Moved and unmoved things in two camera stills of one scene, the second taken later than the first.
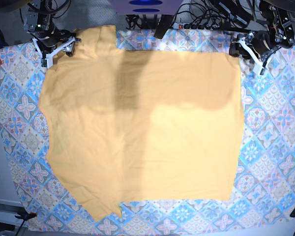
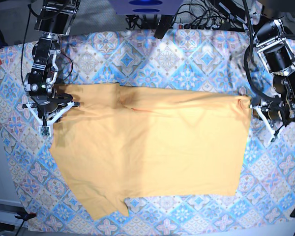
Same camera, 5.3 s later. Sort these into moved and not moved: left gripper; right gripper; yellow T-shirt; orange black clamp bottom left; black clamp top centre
Moved: right gripper; left gripper; yellow T-shirt
Not moved: orange black clamp bottom left; black clamp top centre
